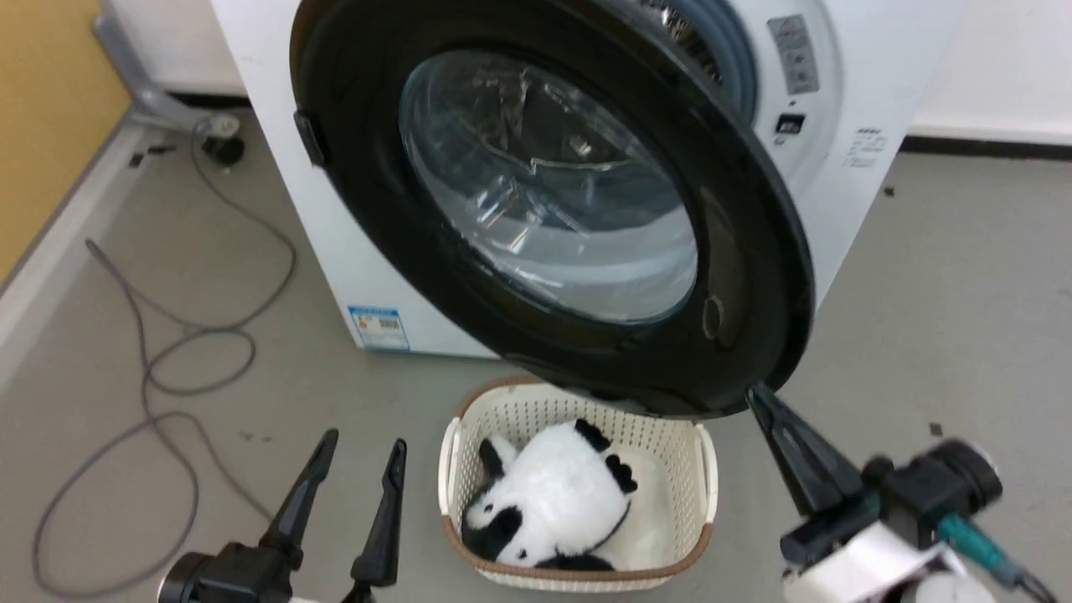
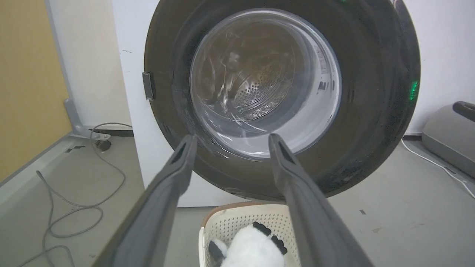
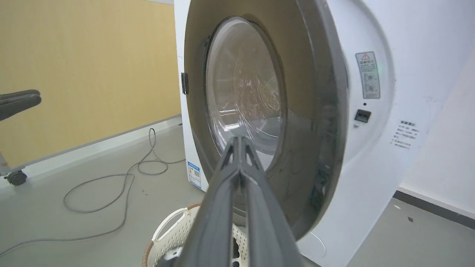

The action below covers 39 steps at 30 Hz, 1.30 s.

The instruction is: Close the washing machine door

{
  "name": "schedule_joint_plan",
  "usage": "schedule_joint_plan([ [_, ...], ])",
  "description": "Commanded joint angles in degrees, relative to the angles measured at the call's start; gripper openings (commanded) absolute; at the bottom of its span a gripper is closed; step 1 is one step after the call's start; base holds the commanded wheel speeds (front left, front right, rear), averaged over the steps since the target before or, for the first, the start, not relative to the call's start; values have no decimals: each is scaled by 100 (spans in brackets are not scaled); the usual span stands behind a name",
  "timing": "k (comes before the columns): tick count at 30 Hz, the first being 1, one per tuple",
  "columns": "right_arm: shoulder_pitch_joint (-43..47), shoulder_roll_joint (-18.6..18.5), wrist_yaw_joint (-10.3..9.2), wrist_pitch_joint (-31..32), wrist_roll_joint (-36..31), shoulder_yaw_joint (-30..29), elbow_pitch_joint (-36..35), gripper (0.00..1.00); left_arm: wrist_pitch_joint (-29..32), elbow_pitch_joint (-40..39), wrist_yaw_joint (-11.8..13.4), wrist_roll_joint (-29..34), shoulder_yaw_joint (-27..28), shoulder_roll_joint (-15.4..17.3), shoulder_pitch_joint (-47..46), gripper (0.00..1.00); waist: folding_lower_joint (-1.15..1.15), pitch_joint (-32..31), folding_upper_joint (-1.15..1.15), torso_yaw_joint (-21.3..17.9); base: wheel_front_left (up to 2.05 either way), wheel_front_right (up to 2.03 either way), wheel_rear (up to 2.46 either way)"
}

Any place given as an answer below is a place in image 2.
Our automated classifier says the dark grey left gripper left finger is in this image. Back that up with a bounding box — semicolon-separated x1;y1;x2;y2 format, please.
92;134;198;267

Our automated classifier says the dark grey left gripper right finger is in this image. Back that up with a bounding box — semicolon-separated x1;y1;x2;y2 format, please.
268;133;373;267

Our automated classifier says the white washing machine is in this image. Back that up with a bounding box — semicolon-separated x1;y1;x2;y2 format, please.
112;0;250;208
142;0;421;202

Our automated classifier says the white and black plush toy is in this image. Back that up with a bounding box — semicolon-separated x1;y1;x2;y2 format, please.
208;222;288;267

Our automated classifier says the white plastic laundry basket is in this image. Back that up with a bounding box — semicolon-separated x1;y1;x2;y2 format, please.
199;202;301;267

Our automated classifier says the grey partition stand with caster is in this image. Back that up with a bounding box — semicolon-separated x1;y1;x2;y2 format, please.
44;0;112;151

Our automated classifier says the grey floor cable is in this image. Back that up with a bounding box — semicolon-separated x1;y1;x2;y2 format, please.
17;123;133;267

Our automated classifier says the thin white cable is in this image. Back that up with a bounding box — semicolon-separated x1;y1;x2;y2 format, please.
401;138;475;199

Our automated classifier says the grey device with black handle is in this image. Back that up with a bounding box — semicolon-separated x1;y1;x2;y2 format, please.
422;101;475;178

